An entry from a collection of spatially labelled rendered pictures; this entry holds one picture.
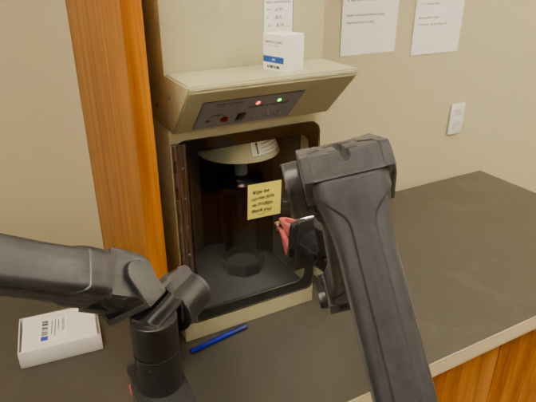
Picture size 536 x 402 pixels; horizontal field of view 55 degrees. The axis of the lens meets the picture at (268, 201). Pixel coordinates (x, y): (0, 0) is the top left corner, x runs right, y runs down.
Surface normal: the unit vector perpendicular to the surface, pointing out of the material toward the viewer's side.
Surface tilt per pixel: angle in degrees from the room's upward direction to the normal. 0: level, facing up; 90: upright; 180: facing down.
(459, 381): 90
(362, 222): 54
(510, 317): 0
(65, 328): 0
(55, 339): 0
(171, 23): 90
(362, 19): 90
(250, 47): 90
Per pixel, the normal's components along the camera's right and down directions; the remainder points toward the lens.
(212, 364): 0.00, -0.90
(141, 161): 0.48, 0.37
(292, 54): 0.71, 0.30
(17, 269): 0.77, -0.37
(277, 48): -0.70, 0.30
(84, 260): 0.57, -0.50
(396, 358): -0.10, -0.19
